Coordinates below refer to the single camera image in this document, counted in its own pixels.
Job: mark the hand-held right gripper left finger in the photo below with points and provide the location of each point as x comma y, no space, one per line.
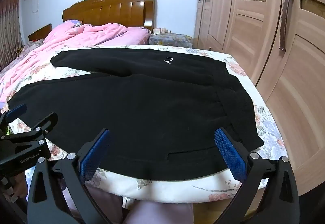
94,155

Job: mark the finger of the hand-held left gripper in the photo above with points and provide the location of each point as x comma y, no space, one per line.
15,110
43,122

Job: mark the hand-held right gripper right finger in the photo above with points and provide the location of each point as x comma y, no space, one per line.
229,155

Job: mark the black pants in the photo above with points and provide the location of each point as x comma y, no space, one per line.
152,112

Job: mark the floral bed sheet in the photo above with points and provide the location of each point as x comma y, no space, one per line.
266,117

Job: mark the patterned curtain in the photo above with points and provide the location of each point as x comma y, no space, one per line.
9,31

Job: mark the dark wooden side cabinet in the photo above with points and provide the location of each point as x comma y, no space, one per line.
40,32

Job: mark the pink quilt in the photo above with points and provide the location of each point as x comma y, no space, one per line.
76,36

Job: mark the nightstand with floral cover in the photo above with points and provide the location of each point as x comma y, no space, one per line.
170,40

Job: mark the light wooden wardrobe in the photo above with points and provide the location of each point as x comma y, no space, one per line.
254,23

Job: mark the wooden headboard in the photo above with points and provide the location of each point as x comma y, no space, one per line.
114,8

